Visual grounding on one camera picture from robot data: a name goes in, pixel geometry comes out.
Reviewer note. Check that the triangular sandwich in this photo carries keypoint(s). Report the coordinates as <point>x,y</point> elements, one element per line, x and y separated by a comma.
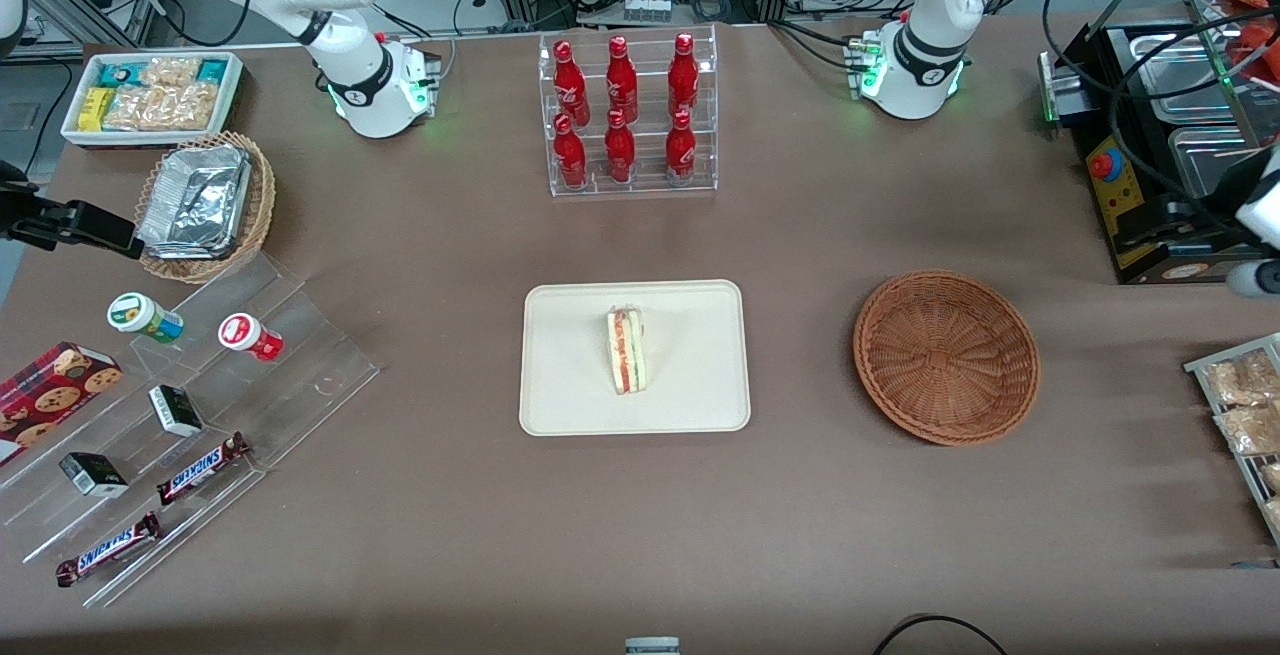
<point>628,355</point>

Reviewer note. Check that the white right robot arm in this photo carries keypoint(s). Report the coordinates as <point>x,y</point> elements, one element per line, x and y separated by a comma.
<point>370,85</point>

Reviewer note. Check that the tray of packaged snacks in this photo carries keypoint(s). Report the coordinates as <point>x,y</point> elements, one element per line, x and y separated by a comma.
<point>1200,365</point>

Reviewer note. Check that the brown wicker basket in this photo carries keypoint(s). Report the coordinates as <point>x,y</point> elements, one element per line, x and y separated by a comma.
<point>945,360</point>

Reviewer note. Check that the beige plastic tray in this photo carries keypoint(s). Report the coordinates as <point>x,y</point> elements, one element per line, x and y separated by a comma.
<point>570,365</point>

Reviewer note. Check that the light wicker basket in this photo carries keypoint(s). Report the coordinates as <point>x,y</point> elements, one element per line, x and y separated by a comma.
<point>262,205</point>

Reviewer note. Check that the steel warmer pan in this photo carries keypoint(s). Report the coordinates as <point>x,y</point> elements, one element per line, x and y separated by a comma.
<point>1200,160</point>
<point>1190,85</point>

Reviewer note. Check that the black food warmer display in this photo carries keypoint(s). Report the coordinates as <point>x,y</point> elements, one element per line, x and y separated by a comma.
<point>1120,205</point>

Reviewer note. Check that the red sausage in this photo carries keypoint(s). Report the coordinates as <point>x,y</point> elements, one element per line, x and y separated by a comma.
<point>1265,40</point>

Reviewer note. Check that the clear bag of crackers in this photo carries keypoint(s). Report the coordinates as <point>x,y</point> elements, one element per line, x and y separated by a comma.
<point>1240,380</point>
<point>1250,430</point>

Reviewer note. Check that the red cola bottle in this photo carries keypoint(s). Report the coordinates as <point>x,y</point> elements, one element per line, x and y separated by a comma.
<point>683,75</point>
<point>620,153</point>
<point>680,150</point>
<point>569,85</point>
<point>570,157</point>
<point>621,83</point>

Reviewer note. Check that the clear acrylic bottle rack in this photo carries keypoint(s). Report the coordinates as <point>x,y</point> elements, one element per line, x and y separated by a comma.
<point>645,185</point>

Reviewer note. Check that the white power strip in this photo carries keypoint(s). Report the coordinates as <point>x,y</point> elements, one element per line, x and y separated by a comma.
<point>647,9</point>

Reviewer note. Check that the small grey device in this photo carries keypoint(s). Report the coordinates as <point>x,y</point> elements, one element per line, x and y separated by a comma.
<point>652,647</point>

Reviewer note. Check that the clear acrylic stepped shelf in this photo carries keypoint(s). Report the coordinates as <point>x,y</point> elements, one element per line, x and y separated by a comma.
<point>300,375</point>

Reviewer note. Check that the red lid snack cup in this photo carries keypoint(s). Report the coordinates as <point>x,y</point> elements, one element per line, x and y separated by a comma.
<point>245,335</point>

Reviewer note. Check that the teal snack packet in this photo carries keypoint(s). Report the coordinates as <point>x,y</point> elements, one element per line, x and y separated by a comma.
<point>212,71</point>
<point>120,74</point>

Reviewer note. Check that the stack of foil trays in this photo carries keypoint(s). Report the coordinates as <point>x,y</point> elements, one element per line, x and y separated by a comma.
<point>195,200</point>

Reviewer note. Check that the clear bag of nuts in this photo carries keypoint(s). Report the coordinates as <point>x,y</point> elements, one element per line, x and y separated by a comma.
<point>170,71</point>
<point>132,110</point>
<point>188,107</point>

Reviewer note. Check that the Snickers chocolate bar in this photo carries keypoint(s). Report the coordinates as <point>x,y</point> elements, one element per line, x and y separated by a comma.
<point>200,470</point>
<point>108,549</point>

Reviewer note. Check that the small black carton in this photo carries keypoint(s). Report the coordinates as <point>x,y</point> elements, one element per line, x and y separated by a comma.
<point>176,411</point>
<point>93,475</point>

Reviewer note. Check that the green lid snack cup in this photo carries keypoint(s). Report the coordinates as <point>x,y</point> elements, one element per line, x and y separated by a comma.
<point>140,315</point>

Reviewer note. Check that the yellow snack packet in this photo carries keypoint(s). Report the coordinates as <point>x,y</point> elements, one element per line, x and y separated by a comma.
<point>93,108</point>

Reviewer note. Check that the white plastic snack bin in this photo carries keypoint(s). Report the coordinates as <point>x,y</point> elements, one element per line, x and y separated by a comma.
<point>75,135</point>

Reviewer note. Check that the red cookie box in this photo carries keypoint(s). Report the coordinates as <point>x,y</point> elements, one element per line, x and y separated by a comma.
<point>50,400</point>

